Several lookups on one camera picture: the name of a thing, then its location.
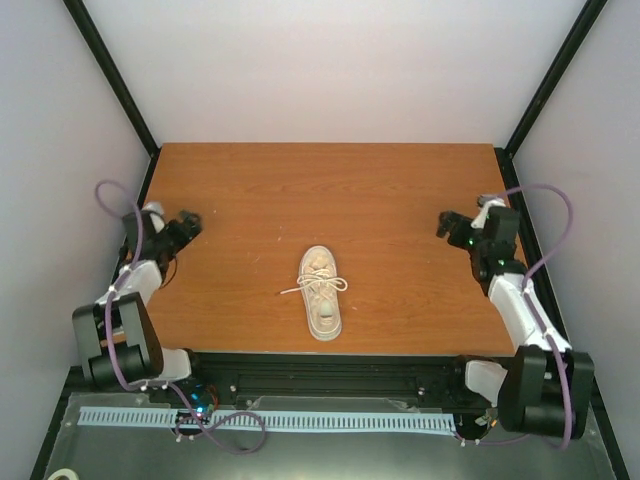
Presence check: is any beige lace sneaker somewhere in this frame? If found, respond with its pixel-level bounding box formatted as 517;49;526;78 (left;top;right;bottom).
299;245;342;342

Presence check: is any white shoelace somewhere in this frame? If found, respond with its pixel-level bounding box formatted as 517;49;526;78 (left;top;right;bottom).
279;269;349;295

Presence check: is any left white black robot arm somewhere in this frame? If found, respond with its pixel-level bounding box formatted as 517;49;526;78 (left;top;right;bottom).
72;204;208;403

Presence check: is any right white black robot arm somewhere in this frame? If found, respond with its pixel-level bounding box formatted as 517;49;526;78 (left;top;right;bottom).
436;200;594;443

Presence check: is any left electronics board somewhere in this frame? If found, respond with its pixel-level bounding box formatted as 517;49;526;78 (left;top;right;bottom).
176;384;219;426

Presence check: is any electronics board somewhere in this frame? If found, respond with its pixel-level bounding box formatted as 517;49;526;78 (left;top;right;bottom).
176;384;219;426
454;407;498;443

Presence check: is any right electronics board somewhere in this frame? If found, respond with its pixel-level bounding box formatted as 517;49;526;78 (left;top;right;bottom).
454;407;498;443

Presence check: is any white tape roll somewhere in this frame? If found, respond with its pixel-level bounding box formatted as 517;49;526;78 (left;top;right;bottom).
47;468;79;480

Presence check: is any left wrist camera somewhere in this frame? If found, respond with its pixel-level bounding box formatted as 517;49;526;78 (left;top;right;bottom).
142;201;166;233

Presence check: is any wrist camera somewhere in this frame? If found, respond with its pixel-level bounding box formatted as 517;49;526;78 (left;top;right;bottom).
471;194;506;230
142;201;166;233

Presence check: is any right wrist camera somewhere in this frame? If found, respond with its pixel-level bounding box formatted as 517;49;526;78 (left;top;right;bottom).
471;194;506;230

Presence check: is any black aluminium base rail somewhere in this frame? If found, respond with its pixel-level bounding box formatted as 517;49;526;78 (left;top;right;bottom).
178;353;489;413

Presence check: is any light blue cable duct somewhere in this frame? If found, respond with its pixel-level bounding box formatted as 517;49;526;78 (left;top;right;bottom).
77;406;456;436

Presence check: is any left black frame post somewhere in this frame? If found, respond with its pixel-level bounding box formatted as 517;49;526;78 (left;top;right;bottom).
62;0;162;157

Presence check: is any black frame post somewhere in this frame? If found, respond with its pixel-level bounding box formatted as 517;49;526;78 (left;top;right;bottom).
62;0;162;157
503;0;609;155

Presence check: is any right black frame post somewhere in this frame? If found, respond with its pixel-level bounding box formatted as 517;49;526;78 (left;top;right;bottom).
503;0;609;155

